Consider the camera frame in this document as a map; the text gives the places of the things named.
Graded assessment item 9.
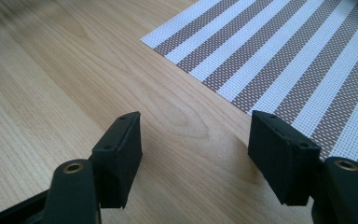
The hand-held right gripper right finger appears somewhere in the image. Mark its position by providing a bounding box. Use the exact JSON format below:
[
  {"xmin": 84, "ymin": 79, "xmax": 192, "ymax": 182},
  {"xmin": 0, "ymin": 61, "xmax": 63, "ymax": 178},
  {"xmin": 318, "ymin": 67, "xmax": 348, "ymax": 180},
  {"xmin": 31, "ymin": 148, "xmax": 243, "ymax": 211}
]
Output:
[{"xmin": 247, "ymin": 109, "xmax": 322, "ymax": 207}]

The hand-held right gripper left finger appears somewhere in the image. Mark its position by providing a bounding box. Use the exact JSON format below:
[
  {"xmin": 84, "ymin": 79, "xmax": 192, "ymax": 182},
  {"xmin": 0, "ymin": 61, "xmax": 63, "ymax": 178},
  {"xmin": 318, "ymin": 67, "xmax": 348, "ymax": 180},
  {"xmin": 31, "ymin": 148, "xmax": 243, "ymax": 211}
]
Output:
[{"xmin": 89, "ymin": 111, "xmax": 144, "ymax": 209}]

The brown white striped woven placemat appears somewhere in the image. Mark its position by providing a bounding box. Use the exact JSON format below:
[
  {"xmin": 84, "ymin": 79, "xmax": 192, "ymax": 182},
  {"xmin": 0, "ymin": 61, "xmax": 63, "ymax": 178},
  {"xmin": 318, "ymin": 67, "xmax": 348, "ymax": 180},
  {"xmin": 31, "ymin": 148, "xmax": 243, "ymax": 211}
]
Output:
[{"xmin": 140, "ymin": 0, "xmax": 358, "ymax": 177}]

